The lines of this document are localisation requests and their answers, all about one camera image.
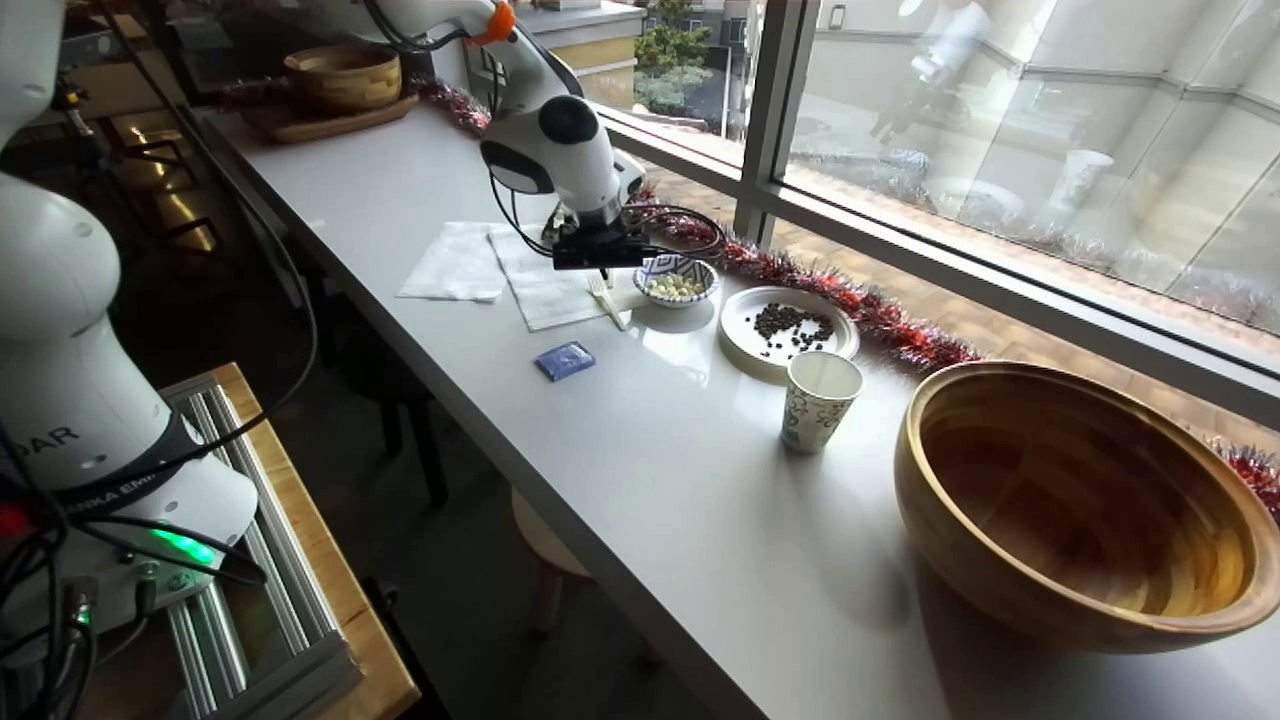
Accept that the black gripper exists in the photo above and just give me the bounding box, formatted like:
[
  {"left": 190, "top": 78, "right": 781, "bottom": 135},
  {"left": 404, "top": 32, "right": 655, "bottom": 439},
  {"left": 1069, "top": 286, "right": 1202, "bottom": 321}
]
[{"left": 571, "top": 197, "right": 655, "bottom": 293}]

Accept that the small patterned bowl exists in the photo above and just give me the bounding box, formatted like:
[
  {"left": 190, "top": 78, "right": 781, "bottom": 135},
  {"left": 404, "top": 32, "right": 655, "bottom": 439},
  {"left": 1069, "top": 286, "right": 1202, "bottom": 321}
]
[{"left": 629, "top": 252, "right": 722, "bottom": 317}]

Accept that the patterned paper cup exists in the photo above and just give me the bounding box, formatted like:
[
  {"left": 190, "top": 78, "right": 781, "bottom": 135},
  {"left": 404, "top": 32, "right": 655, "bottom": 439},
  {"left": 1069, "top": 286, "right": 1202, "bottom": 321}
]
[{"left": 775, "top": 349, "right": 868, "bottom": 459}]

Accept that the small wooden bowl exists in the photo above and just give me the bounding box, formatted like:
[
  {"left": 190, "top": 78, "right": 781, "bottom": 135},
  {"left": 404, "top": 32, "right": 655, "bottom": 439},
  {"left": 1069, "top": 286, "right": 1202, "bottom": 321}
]
[{"left": 281, "top": 39, "right": 407, "bottom": 117}]

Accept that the large wooden bowl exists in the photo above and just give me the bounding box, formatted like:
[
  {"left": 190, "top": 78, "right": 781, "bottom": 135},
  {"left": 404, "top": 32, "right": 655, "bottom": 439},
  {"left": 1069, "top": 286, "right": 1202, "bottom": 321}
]
[{"left": 890, "top": 354, "right": 1280, "bottom": 656}]

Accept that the cream plastic fork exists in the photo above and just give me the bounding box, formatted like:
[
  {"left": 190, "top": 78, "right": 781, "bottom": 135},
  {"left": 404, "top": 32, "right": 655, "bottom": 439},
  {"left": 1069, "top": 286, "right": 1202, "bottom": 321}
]
[{"left": 592, "top": 273, "right": 634, "bottom": 335}]

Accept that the folded white paper towel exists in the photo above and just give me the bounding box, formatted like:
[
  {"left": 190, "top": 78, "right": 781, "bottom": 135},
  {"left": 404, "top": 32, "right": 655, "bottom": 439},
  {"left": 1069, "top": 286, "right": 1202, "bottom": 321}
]
[{"left": 482, "top": 221, "right": 610, "bottom": 335}]

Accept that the blue packet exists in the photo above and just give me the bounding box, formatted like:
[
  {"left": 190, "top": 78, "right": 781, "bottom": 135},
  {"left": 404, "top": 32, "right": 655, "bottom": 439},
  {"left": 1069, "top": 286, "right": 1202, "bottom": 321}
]
[{"left": 532, "top": 335, "right": 600, "bottom": 388}]

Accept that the white plate with dark food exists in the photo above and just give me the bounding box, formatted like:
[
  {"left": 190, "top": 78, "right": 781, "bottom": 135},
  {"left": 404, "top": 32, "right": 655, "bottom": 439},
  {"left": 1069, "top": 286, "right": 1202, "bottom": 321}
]
[{"left": 717, "top": 278, "right": 862, "bottom": 374}]

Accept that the round tan stool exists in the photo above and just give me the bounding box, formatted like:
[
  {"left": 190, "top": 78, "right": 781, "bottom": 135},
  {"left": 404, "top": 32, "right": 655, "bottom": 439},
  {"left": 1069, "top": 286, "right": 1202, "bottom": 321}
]
[{"left": 509, "top": 484, "right": 600, "bottom": 642}]

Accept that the red tinsel garland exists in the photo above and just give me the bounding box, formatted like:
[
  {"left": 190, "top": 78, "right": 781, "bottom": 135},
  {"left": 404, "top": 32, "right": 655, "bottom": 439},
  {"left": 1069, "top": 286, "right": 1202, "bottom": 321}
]
[{"left": 414, "top": 75, "right": 1280, "bottom": 528}]

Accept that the wooden tray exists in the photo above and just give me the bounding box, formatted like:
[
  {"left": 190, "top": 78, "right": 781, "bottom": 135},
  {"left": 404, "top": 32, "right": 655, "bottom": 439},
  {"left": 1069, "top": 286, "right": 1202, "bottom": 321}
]
[{"left": 235, "top": 88, "right": 423, "bottom": 149}]

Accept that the wooden board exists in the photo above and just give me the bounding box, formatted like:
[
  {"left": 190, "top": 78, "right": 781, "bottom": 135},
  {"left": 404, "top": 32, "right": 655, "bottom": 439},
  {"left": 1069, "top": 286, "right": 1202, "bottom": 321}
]
[{"left": 212, "top": 358, "right": 423, "bottom": 720}]

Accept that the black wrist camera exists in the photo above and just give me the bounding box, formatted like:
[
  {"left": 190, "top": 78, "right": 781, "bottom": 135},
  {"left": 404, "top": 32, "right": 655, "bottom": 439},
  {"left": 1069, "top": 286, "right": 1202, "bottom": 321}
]
[{"left": 547, "top": 227, "right": 659, "bottom": 274}]

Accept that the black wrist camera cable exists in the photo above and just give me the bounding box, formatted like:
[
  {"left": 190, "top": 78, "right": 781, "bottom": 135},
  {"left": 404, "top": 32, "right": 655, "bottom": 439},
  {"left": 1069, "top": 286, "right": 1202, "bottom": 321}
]
[{"left": 479, "top": 169, "right": 561, "bottom": 261}]

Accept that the dark window frame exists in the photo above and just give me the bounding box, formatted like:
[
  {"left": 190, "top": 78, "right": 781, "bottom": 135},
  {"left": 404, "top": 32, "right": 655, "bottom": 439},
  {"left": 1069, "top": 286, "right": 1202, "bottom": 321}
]
[{"left": 472, "top": 0, "right": 1280, "bottom": 432}]

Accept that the aluminium rail frame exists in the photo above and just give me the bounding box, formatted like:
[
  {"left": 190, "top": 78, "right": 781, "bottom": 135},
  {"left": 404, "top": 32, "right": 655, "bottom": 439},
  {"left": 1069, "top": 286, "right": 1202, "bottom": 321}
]
[{"left": 154, "top": 374, "right": 362, "bottom": 720}]

